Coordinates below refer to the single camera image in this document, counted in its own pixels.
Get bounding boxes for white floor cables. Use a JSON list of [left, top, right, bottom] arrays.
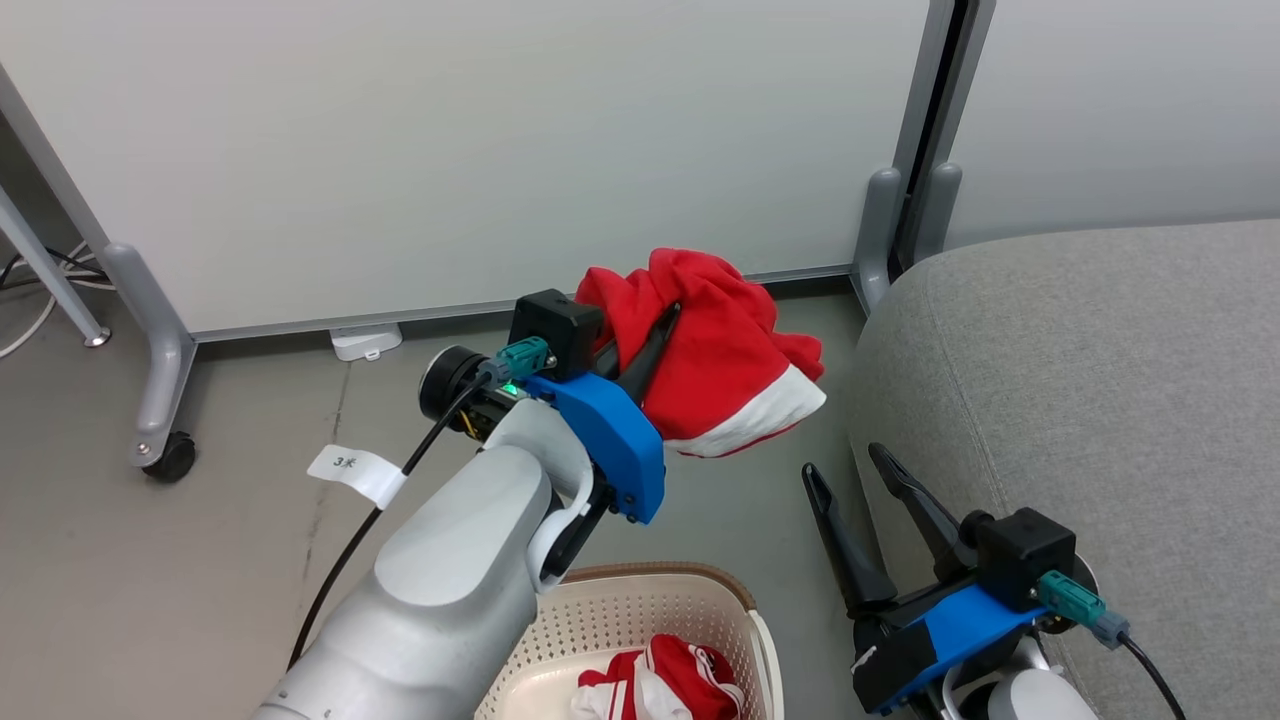
[[0, 245, 116, 361]]

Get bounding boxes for white power adapter box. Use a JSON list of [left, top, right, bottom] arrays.
[[330, 322, 404, 362]]

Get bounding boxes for narrow white partition panel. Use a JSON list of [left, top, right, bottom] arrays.
[[942, 0, 1280, 251]]

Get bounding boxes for teal camera connector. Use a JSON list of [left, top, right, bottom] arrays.
[[478, 337, 554, 393], [1037, 570, 1132, 649]]

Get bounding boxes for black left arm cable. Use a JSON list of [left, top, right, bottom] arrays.
[[288, 372, 493, 669]]

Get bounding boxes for red white striped garment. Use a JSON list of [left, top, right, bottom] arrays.
[[570, 634, 746, 720]]

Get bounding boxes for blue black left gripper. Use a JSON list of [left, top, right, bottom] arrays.
[[523, 302, 683, 526]]

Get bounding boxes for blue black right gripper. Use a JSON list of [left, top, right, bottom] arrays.
[[802, 442, 1048, 717]]

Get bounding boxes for grey partition foot post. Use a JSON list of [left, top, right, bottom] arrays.
[[912, 162, 963, 263], [852, 167, 904, 313]]

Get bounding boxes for white paper cable tag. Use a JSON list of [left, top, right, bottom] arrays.
[[307, 444, 409, 511]]

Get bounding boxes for cream perforated laundry basket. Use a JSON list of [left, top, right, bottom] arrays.
[[474, 562, 785, 720]]

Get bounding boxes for black caster wheel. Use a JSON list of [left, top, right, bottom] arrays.
[[141, 431, 198, 484]]

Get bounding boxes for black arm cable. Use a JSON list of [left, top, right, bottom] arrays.
[[288, 372, 493, 669], [1118, 632, 1191, 720]]

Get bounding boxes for grey metal table leg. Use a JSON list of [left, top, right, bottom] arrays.
[[0, 185, 112, 349]]

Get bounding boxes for wide white partition panel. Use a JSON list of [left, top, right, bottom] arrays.
[[0, 0, 966, 344]]

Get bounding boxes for grey fabric sofa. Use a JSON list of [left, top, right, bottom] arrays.
[[848, 219, 1280, 720]]

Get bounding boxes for teal right camera connector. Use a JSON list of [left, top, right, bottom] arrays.
[[1037, 570, 1132, 649]]

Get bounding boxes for red garment with white hem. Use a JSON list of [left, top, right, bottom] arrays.
[[575, 248, 828, 459]]

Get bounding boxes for teal left camera connector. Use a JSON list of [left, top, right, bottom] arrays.
[[478, 337, 554, 393]]

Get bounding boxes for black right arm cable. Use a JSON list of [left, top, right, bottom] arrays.
[[1118, 632, 1191, 720]]

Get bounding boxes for grey partition leg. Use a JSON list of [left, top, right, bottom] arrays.
[[100, 243, 197, 469]]

